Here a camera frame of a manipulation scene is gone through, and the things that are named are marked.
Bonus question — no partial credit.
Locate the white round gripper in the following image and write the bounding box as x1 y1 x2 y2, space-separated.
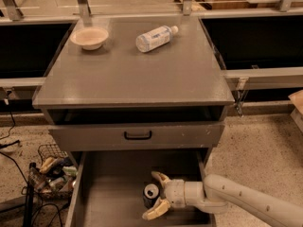
142 171 186 220

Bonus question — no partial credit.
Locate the blue pepsi can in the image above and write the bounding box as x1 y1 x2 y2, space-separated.
143 183 160 209

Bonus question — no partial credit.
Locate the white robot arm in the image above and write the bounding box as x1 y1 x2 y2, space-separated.
142 171 303 227

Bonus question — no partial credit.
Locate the open grey middle drawer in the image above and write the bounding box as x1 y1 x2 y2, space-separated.
65 150 216 227

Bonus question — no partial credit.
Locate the grey top drawer front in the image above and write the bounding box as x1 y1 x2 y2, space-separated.
49 122 224 151

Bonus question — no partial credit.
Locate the grey drawer cabinet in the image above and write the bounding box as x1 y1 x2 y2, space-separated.
32 15 236 163

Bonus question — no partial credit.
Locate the black stand pole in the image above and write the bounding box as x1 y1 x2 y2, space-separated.
22 162 37 227

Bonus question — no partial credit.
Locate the clear plastic water bottle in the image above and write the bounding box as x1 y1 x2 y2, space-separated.
135 26 179 53

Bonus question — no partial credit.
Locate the white paper bowl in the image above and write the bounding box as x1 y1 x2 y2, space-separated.
70 27 109 50

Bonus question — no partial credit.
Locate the black drawer handle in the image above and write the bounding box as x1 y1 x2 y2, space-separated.
123 131 152 141

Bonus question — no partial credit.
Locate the wire basket with items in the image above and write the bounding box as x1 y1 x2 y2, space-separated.
28 144 78 200

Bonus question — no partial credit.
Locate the black floor cable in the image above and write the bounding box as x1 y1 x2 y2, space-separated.
0 90 22 149

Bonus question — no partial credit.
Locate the metal rail frame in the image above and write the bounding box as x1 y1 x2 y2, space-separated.
0 0 303 22

